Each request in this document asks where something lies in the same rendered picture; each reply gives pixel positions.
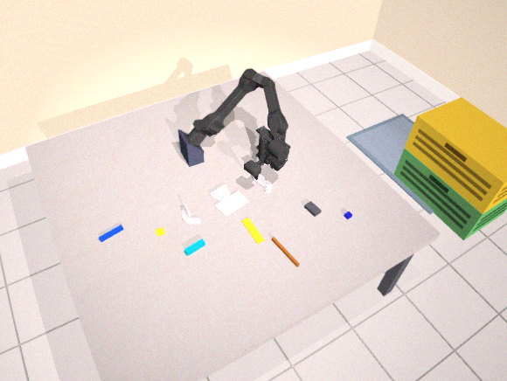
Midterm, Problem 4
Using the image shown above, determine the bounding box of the orange thin bar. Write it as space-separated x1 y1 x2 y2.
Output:
272 237 300 267

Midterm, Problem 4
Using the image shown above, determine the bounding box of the yellow flat bar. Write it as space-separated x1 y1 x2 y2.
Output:
241 218 265 244

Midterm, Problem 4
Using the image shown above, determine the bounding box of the cyan rounded bar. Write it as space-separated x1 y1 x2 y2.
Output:
184 239 205 256

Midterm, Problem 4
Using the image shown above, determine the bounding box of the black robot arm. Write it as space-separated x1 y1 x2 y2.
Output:
184 68 291 171

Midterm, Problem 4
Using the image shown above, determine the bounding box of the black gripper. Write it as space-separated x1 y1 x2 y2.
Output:
244 145 272 180

